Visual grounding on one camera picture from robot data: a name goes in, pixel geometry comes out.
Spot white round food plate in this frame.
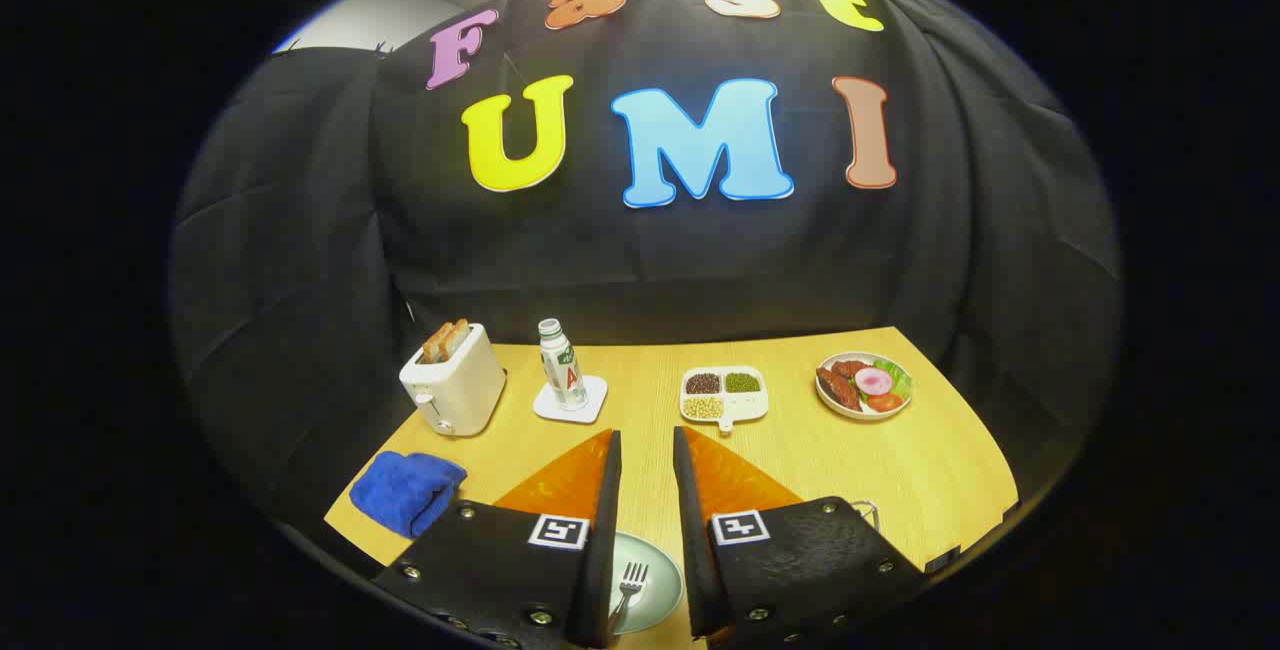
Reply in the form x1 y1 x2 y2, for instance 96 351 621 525
815 351 913 421

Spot white divided tray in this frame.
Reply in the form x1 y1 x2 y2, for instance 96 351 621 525
680 366 769 432

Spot cream toaster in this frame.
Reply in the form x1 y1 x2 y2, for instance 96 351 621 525
399 322 507 438

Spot green lettuce leaf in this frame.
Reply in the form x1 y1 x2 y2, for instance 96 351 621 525
872 360 913 401

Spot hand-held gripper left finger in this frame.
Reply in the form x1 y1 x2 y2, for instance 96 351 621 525
372 428 623 650

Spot pale green plate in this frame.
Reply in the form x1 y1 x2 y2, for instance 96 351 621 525
606 530 684 635

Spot brown meat pieces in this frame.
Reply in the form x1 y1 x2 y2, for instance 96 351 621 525
817 360 867 411

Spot black backdrop cloth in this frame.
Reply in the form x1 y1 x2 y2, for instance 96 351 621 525
170 0 1121 571

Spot white square coaster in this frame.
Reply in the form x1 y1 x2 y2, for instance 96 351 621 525
532 374 609 425

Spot blue folded towel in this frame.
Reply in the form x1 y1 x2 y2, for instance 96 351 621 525
349 451 468 540

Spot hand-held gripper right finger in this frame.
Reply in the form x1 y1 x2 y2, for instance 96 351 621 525
672 425 926 646

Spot white plastic drink bottle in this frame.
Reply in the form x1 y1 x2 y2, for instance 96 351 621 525
538 318 589 411

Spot fork with wooden handle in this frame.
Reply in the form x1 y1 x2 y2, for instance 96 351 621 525
608 562 650 633

